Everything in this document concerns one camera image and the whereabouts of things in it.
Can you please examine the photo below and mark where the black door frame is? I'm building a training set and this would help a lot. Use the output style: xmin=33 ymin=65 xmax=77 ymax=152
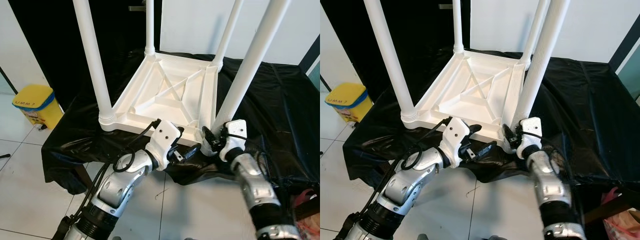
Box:
xmin=0 ymin=66 xmax=19 ymax=94

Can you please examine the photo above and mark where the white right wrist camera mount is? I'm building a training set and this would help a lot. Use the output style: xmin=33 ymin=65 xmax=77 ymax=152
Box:
xmin=219 ymin=120 xmax=248 ymax=162
xmin=515 ymin=117 xmax=543 ymax=160

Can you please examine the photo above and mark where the black plastic table cover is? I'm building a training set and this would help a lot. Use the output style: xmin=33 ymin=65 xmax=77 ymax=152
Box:
xmin=342 ymin=50 xmax=640 ymax=198
xmin=41 ymin=52 xmax=321 ymax=196

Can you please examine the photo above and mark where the black door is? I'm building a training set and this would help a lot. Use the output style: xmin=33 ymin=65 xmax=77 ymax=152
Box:
xmin=320 ymin=0 xmax=471 ymax=106
xmin=7 ymin=0 xmax=163 ymax=108

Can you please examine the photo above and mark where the pink plastic bag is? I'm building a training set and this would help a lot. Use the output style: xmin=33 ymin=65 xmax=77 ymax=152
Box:
xmin=602 ymin=187 xmax=640 ymax=240
xmin=292 ymin=189 xmax=321 ymax=240

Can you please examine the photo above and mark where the yellow bin with blue band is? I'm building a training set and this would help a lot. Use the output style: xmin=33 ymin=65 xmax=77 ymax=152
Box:
xmin=325 ymin=82 xmax=373 ymax=123
xmin=12 ymin=84 xmax=65 ymax=131

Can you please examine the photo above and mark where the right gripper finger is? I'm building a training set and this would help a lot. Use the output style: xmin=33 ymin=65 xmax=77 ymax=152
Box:
xmin=502 ymin=124 xmax=518 ymax=148
xmin=201 ymin=126 xmax=217 ymax=150

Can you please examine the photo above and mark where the white plastic children table top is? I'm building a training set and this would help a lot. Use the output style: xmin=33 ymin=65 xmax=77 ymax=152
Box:
xmin=100 ymin=51 xmax=221 ymax=147
xmin=402 ymin=49 xmax=531 ymax=141

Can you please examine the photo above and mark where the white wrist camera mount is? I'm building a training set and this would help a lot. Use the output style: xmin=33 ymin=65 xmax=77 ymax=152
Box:
xmin=440 ymin=117 xmax=472 ymax=168
xmin=145 ymin=120 xmax=183 ymax=171
xmin=515 ymin=117 xmax=543 ymax=160
xmin=219 ymin=120 xmax=248 ymax=162

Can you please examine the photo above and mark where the dark wooden table leg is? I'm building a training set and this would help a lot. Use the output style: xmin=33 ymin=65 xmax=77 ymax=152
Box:
xmin=585 ymin=195 xmax=640 ymax=223

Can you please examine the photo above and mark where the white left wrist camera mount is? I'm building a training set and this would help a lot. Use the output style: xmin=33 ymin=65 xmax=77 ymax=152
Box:
xmin=145 ymin=120 xmax=183 ymax=171
xmin=440 ymin=117 xmax=472 ymax=168

